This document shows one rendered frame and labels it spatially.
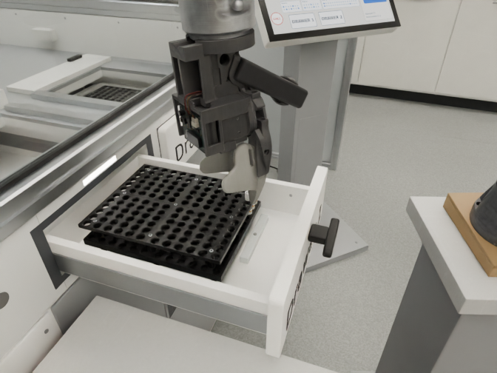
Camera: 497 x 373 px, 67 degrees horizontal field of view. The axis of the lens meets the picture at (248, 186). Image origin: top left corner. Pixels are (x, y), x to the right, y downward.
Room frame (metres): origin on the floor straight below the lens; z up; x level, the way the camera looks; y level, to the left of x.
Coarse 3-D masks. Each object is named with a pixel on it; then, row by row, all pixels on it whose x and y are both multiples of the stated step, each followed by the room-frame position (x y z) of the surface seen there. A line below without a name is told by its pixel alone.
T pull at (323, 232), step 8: (312, 224) 0.40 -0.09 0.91; (336, 224) 0.39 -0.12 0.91; (312, 232) 0.38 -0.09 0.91; (320, 232) 0.38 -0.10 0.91; (328, 232) 0.38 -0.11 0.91; (336, 232) 0.38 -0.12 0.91; (312, 240) 0.37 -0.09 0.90; (320, 240) 0.37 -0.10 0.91; (328, 240) 0.36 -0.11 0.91; (328, 248) 0.35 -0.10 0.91; (328, 256) 0.34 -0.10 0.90
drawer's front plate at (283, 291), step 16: (320, 176) 0.49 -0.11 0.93; (320, 192) 0.46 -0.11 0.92; (304, 208) 0.41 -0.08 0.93; (304, 224) 0.38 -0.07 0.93; (304, 240) 0.35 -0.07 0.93; (288, 256) 0.32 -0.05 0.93; (304, 256) 0.36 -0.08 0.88; (288, 272) 0.29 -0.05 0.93; (304, 272) 0.38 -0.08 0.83; (272, 288) 0.27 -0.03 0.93; (288, 288) 0.27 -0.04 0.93; (272, 304) 0.25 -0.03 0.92; (288, 304) 0.28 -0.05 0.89; (272, 320) 0.25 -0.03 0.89; (272, 336) 0.25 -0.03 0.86; (272, 352) 0.25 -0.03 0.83
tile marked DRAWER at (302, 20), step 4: (288, 16) 1.26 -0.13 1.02; (292, 16) 1.27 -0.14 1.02; (296, 16) 1.27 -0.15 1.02; (300, 16) 1.28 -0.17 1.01; (304, 16) 1.28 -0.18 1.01; (308, 16) 1.29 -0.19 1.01; (312, 16) 1.29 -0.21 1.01; (292, 20) 1.26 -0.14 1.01; (296, 20) 1.26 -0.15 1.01; (300, 20) 1.27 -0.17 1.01; (304, 20) 1.27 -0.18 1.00; (308, 20) 1.28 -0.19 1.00; (312, 20) 1.28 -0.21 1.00; (292, 24) 1.25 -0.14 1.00; (296, 24) 1.25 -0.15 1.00; (300, 24) 1.26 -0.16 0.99; (304, 24) 1.26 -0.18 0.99; (308, 24) 1.27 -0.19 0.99; (312, 24) 1.27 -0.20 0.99; (316, 24) 1.28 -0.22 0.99; (292, 28) 1.24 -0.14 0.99; (296, 28) 1.24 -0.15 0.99
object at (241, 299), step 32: (128, 160) 0.60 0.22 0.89; (160, 160) 0.60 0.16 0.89; (96, 192) 0.50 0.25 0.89; (288, 192) 0.51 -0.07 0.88; (64, 224) 0.42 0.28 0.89; (288, 224) 0.48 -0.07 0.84; (64, 256) 0.37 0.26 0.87; (96, 256) 0.35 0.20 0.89; (128, 256) 0.41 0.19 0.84; (256, 256) 0.41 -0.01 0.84; (128, 288) 0.34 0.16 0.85; (160, 288) 0.32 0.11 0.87; (192, 288) 0.31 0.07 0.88; (224, 288) 0.30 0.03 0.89; (256, 288) 0.35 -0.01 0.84; (224, 320) 0.29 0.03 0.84; (256, 320) 0.28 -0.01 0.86
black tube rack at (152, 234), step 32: (128, 192) 0.49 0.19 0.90; (160, 192) 0.49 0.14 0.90; (192, 192) 0.49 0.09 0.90; (224, 192) 0.49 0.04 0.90; (96, 224) 0.41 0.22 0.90; (128, 224) 0.41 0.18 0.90; (160, 224) 0.41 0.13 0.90; (192, 224) 0.41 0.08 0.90; (224, 224) 0.41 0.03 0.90; (160, 256) 0.38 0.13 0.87; (192, 256) 0.35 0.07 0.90
